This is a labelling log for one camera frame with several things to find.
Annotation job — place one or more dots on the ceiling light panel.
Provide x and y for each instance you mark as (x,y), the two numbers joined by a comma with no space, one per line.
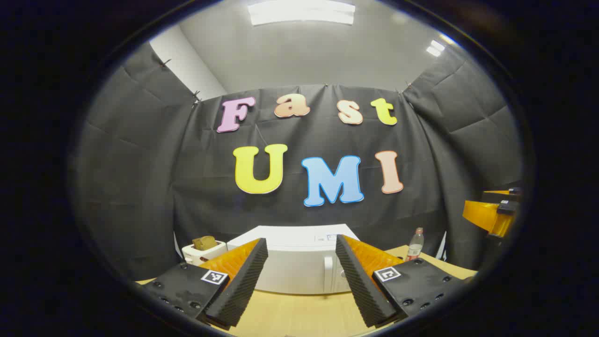
(435,48)

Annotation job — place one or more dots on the brown bread slice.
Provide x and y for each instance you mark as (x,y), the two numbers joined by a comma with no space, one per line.
(204,242)

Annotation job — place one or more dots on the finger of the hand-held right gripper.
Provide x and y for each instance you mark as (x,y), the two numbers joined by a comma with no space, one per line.
(482,215)
(505,194)

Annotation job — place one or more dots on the clear plastic water bottle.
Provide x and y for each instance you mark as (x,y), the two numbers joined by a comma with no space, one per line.
(415,245)

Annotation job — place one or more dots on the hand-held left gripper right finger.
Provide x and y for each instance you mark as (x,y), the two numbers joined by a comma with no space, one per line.
(358,281)

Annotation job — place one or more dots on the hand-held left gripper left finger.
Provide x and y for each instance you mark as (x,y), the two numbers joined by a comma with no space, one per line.
(243,281)

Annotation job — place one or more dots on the white toaster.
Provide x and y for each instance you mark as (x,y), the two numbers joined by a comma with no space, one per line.
(206,256)

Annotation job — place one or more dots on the white microwave oven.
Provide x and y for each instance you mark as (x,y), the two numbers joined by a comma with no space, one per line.
(295,267)

